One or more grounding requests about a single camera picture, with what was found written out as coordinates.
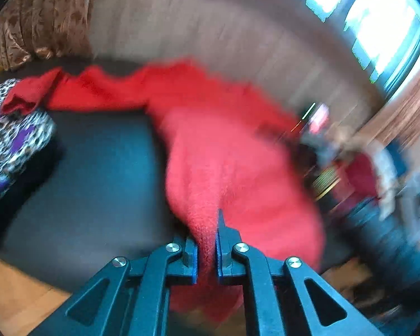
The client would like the bright red fuzzy sweater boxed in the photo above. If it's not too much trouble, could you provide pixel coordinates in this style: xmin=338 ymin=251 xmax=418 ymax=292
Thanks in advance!
xmin=1 ymin=61 xmax=325 ymax=322

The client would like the cream white garment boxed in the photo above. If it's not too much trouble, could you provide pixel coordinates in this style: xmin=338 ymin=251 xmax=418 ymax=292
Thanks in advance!
xmin=326 ymin=124 xmax=398 ymax=221

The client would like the maroon garment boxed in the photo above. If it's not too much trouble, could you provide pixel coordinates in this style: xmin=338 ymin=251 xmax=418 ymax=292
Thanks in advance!
xmin=336 ymin=153 xmax=379 ymax=202

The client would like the brown floral curtain right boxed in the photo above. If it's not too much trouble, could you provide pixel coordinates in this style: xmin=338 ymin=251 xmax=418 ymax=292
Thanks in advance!
xmin=357 ymin=71 xmax=420 ymax=148

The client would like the brown floral curtain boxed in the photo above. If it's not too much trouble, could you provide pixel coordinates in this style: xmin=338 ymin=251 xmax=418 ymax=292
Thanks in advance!
xmin=0 ymin=0 xmax=94 ymax=71
xmin=357 ymin=71 xmax=420 ymax=148

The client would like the window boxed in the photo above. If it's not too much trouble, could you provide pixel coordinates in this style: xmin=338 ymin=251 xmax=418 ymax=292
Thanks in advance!
xmin=301 ymin=0 xmax=420 ymax=99

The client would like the brown floral curtain left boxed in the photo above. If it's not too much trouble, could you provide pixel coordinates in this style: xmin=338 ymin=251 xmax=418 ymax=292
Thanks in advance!
xmin=0 ymin=0 xmax=94 ymax=71

